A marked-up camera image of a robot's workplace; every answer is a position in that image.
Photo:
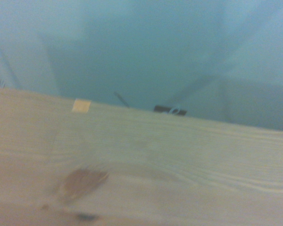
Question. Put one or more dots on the thin dark rod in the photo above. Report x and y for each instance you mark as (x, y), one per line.
(121, 100)

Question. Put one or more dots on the beige tape square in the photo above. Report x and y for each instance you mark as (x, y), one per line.
(81, 106)

